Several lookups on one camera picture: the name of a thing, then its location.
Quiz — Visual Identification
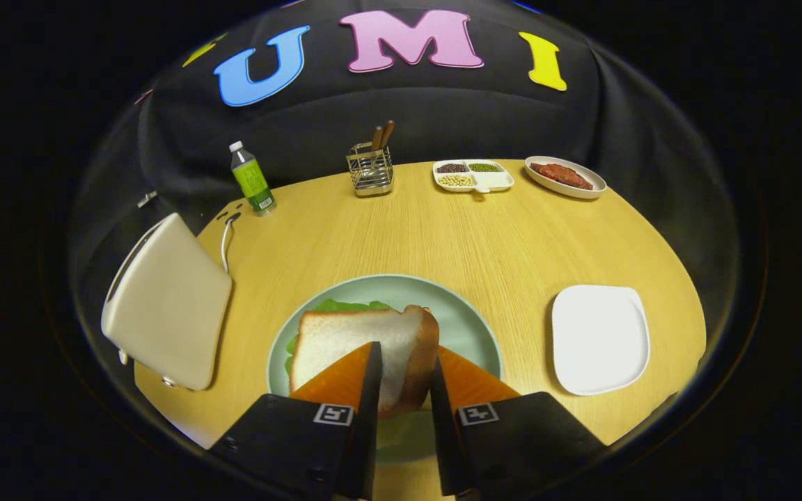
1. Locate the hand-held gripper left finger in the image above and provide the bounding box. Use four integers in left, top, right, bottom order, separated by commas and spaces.
207, 341, 383, 501

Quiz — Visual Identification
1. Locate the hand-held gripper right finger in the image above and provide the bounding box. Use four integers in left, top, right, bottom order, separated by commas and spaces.
429, 346, 609, 498

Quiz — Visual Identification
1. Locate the toasted bread slice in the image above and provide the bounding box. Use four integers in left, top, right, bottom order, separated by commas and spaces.
290, 305, 440, 418

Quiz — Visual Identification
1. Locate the green lettuce leaf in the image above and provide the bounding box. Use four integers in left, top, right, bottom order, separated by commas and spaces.
284, 299, 393, 376

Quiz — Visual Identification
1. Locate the pale green round plate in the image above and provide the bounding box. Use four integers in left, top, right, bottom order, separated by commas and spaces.
266, 273, 505, 466

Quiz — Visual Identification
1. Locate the white square plate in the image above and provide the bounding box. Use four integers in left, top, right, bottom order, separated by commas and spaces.
551, 284, 651, 397

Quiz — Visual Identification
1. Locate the white toaster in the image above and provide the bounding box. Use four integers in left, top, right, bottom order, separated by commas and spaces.
100, 212, 233, 392

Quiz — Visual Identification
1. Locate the white divided dish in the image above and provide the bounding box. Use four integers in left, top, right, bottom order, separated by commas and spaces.
432, 159, 515, 195

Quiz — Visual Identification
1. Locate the green label drink bottle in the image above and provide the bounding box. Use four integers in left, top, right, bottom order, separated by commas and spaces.
228, 141, 278, 217

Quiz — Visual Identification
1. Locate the round white meat plate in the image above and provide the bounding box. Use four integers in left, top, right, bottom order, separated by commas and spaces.
524, 155, 607, 200

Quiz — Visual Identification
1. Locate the red cooked meat piece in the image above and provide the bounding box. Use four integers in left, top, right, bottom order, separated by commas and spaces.
530, 162, 594, 191

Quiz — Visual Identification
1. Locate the black backdrop cloth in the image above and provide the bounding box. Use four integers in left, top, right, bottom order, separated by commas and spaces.
70, 0, 743, 293

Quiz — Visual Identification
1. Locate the white toaster cable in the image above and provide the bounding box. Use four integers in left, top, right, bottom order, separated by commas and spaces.
220, 212, 242, 273

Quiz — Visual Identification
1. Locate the metal wire utensil holder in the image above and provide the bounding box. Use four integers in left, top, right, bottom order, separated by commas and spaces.
346, 142, 395, 198

